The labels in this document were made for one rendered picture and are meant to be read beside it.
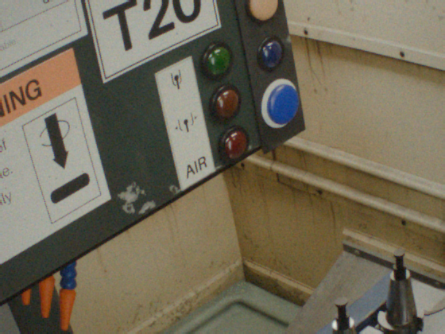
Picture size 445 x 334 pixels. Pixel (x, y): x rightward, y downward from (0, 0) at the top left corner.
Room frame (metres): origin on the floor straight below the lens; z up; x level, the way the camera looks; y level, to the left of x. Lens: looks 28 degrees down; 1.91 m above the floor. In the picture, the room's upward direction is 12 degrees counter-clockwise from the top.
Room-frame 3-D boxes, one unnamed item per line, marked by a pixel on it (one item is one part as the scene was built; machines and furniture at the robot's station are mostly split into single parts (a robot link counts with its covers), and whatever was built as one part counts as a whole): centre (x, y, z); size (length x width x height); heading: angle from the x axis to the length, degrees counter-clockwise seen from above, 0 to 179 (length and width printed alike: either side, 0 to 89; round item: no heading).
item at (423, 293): (0.82, -0.23, 1.21); 0.07 x 0.05 x 0.01; 37
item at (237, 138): (0.53, -0.01, 1.65); 0.02 x 0.01 x 0.02; 127
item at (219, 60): (0.53, -0.01, 1.71); 0.02 x 0.01 x 0.02; 127
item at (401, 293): (0.79, -0.19, 1.26); 0.04 x 0.04 x 0.07
